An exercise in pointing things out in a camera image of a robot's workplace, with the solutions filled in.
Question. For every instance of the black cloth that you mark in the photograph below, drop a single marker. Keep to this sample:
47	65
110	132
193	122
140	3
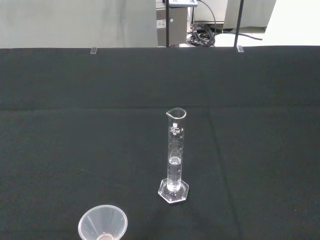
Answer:
100	140

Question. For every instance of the black tripod pole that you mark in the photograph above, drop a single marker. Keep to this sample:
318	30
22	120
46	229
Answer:
167	25
238	25

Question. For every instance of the clear cloth clip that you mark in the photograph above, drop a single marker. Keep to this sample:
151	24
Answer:
239	48
93	50

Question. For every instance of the grey metal cabinet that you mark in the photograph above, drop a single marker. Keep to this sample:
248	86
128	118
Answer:
178	22

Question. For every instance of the blue grey device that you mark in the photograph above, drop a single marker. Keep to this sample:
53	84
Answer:
183	2

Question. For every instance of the clear plastic funnel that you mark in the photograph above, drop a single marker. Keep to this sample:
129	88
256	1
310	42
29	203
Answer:
87	225

